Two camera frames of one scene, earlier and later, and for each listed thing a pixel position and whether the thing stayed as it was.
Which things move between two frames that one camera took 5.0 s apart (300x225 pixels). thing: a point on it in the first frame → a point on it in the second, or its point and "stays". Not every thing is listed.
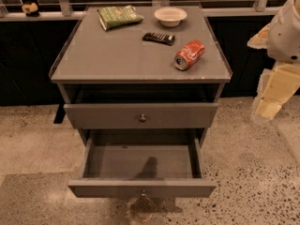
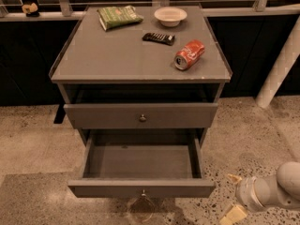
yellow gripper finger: x=276 y=86 → x=233 y=216
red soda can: x=186 y=56 stays
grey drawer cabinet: x=141 y=69 stays
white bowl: x=170 y=16 stays
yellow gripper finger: x=260 y=39 → x=235 y=178
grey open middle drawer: x=142 y=163 stays
